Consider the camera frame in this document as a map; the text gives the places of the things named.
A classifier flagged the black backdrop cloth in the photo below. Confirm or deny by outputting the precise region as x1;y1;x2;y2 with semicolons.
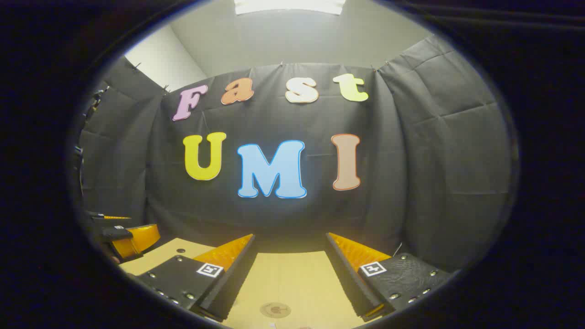
75;34;515;275

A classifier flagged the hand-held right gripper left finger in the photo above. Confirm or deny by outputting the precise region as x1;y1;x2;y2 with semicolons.
133;234;257;323

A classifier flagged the round wooden coaster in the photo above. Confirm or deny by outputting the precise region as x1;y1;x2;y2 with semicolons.
260;302;292;319

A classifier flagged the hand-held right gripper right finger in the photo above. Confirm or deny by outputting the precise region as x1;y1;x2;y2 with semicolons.
325;232;453;323

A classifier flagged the ceiling light panel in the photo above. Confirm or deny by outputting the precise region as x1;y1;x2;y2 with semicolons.
234;0;346;16

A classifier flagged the wooden desktop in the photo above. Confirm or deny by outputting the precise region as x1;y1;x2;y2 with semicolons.
120;238;394;329

